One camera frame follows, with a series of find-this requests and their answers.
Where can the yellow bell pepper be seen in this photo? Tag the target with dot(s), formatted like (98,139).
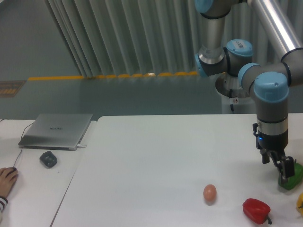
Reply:
(299,204)

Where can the grey corrugated curtain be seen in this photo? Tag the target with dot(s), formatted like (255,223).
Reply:
(119,37)

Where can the green bell pepper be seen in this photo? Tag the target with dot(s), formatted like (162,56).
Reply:
(294,180)

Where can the person's hand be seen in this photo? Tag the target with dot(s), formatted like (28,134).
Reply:
(7,182)

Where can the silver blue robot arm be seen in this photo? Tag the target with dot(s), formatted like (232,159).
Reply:
(268,86)

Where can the red bell pepper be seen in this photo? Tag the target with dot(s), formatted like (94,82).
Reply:
(257,211)

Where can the small black device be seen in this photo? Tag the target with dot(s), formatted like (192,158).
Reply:
(48,159)

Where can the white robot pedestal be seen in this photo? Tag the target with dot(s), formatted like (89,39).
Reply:
(233,98)

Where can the striped sleeve forearm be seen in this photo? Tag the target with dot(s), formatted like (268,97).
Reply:
(3,204)

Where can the brown egg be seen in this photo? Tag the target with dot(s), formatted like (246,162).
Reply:
(210,193)

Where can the silver laptop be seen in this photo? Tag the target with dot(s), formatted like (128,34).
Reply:
(56,131)

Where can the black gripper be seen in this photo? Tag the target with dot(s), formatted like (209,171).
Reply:
(269,137)

